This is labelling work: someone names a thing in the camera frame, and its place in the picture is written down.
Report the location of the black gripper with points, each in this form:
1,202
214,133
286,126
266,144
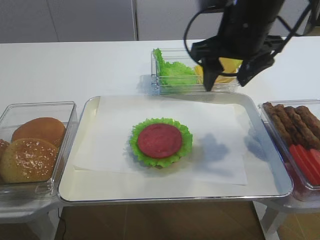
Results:
243,34

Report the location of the red tomato slice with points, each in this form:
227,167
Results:
159,140

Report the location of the yellow cheese slices stack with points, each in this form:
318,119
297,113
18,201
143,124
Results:
230,67

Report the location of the clear lettuce and cheese container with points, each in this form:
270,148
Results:
174,55

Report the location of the green lettuce leaf in container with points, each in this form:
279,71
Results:
173,73

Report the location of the green lettuce leaf on tray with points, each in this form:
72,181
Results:
186,148

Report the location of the silver metal tray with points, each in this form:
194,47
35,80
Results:
265,172

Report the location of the clear meat and tomato container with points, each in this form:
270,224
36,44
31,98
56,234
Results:
302,189

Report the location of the white paper sheet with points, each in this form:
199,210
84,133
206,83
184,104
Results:
217,148

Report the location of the brown meat patties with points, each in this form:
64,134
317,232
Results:
296,125

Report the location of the red tomato slices stack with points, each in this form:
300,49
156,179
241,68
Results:
308,161

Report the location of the plain brown bun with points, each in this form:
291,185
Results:
45,128

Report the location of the clear bun container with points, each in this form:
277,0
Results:
16,115

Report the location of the sesame bun front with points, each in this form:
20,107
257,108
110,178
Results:
28,160

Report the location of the sesame bun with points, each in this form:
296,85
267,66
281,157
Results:
3,146
28,160

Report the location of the sesame bun left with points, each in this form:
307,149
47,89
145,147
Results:
3,146

